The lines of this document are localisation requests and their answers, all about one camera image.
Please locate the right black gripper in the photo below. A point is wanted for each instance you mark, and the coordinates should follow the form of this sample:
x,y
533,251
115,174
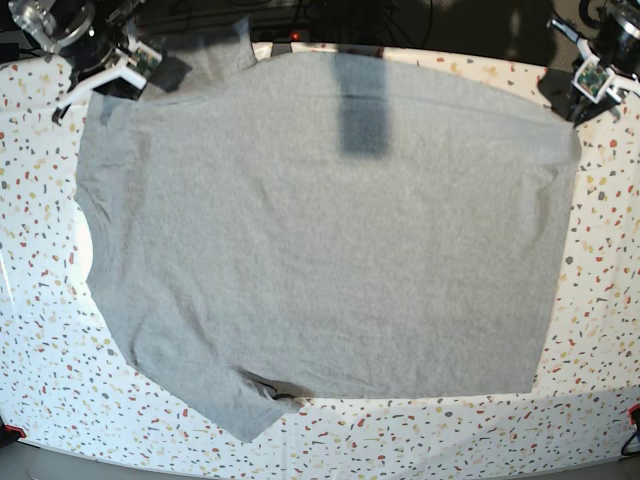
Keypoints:
x,y
91,48

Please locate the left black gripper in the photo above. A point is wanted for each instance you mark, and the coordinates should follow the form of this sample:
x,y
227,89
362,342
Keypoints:
x,y
616,43

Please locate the grey T-shirt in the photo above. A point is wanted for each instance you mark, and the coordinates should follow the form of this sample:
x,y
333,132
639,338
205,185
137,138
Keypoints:
x,y
323,224

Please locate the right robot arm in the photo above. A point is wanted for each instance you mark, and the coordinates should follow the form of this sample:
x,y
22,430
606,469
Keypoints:
x,y
40,20

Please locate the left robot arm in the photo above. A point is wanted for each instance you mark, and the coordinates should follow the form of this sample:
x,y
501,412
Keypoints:
x,y
623,84

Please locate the black power strip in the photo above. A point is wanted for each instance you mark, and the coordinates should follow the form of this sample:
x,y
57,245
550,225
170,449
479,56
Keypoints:
x,y
280,35

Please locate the terrazzo pattern table cover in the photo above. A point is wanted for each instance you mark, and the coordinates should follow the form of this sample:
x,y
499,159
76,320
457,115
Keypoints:
x,y
65,385

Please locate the red corner clamp right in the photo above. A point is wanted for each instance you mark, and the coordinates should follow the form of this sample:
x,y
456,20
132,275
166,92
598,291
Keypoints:
x,y
630,449

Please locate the red corner clamp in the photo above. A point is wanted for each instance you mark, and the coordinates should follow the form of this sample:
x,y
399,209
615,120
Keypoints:
x,y
630,449
10,435

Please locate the red corner clamp left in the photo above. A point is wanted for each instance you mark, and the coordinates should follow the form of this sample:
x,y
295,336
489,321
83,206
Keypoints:
x,y
10,435

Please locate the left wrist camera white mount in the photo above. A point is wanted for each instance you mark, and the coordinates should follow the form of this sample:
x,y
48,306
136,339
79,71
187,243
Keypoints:
x,y
591,78

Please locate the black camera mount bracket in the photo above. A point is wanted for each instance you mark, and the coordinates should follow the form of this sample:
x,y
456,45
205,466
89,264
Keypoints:
x,y
280,49

